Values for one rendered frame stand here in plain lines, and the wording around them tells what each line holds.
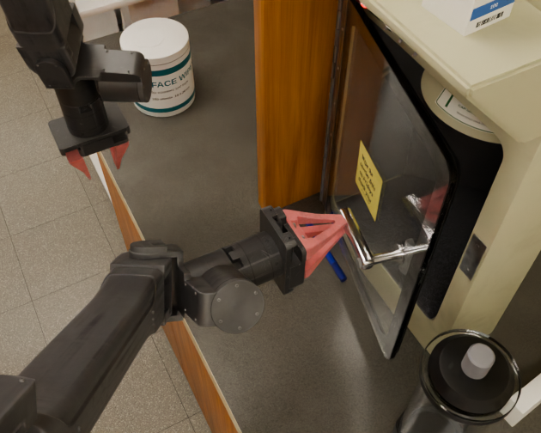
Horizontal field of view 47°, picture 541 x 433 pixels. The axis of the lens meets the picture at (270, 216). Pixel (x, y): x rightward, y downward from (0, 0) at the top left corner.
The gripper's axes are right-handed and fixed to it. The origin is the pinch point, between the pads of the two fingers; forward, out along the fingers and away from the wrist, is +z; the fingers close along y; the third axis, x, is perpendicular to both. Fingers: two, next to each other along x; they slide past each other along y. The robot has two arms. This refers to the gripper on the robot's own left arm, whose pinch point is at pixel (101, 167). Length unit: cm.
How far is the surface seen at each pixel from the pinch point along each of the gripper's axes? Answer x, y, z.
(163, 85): 22.7, 18.2, 7.4
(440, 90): -30, 35, -24
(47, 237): 86, -16, 109
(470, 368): -55, 24, -9
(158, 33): 29.3, 20.7, 0.7
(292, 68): -8.8, 28.2, -14.6
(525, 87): -46, 27, -39
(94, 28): 111, 23, 50
